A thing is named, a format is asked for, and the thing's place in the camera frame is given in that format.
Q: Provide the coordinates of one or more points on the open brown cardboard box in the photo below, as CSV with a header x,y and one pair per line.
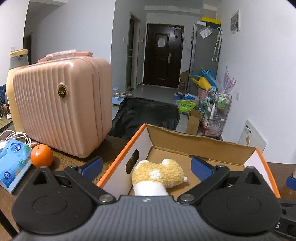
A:
x,y
183,80

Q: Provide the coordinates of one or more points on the orange fruit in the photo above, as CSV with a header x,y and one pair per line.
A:
x,y
42,155

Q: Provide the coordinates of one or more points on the yellow and white dog plush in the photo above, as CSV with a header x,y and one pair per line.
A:
x,y
161,172

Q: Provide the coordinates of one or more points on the cream bottle with grey band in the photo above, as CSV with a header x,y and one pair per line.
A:
x,y
13,76

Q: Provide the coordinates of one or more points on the green packet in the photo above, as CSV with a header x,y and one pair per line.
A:
x,y
186,106

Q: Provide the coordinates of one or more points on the interior doorway frame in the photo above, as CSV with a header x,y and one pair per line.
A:
x,y
133,51

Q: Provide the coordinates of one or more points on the grey refrigerator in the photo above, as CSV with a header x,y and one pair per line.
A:
x,y
203,55

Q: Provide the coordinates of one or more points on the pink ribbed suitcase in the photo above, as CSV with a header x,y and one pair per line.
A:
x,y
57,111

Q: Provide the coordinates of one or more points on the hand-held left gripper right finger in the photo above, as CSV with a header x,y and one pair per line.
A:
x,y
201,170

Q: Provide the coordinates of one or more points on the white paper notice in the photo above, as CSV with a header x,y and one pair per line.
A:
x,y
161,42

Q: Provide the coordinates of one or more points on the dark brown entrance door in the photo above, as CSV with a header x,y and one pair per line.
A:
x,y
152,62

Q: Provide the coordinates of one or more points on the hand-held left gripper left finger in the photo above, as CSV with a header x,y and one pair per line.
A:
x,y
92,165

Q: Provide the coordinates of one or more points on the white wall electrical panel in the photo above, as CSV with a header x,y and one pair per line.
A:
x,y
235,22

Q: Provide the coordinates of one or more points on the white leaning board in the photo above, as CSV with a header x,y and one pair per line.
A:
x,y
253,136

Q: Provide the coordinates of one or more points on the small brown cardboard box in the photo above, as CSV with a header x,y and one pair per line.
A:
x,y
193,122

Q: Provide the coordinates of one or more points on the yellow and black box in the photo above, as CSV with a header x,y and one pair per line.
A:
x,y
211,20

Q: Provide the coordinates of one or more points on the yellow plastic dustpan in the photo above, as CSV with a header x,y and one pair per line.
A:
x,y
202,83

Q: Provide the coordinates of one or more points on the blue tissue pack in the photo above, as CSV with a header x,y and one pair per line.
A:
x,y
12,162

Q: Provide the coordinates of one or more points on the black bag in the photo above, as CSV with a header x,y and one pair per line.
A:
x,y
143,113

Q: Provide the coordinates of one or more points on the white wall socket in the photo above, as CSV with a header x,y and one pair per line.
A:
x,y
237,96

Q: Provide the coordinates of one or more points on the blue plastic rack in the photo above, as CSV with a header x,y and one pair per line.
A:
x,y
210,75

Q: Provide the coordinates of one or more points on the white striped umbrella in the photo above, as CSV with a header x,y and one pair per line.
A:
x,y
215,46
219,44

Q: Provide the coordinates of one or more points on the dark blue cloth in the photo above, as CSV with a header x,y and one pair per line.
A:
x,y
2,93

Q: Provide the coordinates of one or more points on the orange and white cardboard box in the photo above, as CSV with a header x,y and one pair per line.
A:
x,y
203,143

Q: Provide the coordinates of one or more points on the pink plastic bucket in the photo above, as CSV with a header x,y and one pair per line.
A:
x,y
203,93

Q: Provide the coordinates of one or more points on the metal rolling cart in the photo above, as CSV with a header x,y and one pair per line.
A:
x,y
217,111

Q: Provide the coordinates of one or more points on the pink crinkled wrap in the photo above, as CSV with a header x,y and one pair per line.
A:
x,y
59,54

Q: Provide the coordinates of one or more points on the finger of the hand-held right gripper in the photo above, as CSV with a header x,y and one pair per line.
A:
x,y
291,183

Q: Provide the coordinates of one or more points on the clear plastic bag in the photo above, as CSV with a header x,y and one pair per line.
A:
x,y
205,32

